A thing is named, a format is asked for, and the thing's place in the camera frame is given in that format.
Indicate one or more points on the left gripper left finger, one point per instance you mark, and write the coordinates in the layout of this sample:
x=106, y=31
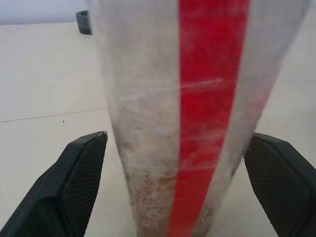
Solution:
x=56, y=192

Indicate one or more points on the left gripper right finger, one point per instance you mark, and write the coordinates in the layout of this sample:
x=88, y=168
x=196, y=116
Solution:
x=284, y=187

